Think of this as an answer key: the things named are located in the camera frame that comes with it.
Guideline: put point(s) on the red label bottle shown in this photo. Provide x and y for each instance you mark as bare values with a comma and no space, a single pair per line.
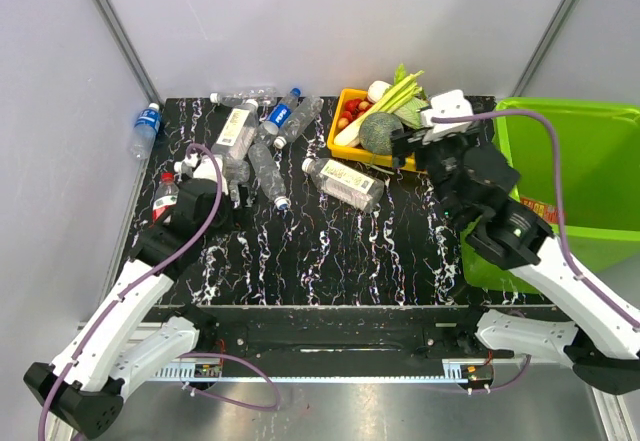
165,196

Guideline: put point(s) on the celery stalks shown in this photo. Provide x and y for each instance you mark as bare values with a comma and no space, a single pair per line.
404,87

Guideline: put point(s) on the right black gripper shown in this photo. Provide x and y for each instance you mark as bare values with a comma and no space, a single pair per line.
421,149

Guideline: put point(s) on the black marble mat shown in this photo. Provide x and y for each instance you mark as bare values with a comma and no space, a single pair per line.
321,251

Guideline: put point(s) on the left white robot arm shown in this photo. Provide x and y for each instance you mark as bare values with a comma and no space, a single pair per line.
86,385

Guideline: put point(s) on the red strawberries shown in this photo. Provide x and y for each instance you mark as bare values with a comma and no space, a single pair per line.
353,109

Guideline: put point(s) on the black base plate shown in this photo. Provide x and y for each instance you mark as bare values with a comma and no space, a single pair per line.
274,332

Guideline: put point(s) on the orange label bottle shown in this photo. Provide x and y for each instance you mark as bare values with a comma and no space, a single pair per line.
548,212

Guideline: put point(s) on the clear crushed bottle right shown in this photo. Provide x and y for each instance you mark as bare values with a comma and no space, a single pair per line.
298,121

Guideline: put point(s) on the green plastic bin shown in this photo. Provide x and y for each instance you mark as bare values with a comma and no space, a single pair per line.
599,147

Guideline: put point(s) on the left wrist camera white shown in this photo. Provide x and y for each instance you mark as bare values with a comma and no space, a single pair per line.
197,166

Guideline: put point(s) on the Pepsi bottle by wall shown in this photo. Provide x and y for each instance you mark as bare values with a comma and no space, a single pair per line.
145,131

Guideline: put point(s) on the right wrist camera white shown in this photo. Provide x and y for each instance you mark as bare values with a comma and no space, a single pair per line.
448,105

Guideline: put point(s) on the green netted melon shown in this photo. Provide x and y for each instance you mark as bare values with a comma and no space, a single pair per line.
376,130

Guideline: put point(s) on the Pepsi bottle on table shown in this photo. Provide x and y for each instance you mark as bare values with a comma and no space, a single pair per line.
269,129

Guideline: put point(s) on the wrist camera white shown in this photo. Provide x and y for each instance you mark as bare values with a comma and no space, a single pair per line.
197,166
448,105

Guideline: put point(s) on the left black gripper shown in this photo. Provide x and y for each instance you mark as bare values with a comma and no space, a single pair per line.
228,204

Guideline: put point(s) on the white radish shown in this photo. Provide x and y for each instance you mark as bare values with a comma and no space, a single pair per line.
349,136

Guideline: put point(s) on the white mushroom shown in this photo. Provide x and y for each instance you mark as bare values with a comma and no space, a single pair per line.
377,90

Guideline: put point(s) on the napa cabbage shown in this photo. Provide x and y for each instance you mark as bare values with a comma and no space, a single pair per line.
409,113

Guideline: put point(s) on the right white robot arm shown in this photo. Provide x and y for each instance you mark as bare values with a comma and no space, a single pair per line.
600,340

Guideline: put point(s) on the yellow plastic tray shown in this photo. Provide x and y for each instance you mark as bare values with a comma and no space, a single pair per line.
357,154

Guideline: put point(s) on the clear bottle at back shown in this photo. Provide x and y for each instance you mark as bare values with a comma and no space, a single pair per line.
265,96

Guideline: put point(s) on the beige label clear bottle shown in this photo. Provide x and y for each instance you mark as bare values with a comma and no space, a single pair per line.
238,132

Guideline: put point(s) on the tea label clear bottle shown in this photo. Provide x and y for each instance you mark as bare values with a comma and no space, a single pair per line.
346,184

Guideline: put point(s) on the clear bottle left horizontal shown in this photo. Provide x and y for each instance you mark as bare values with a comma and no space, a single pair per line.
235,171

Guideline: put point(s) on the clear bottle center diagonal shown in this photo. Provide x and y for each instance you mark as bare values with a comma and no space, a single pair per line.
268,176

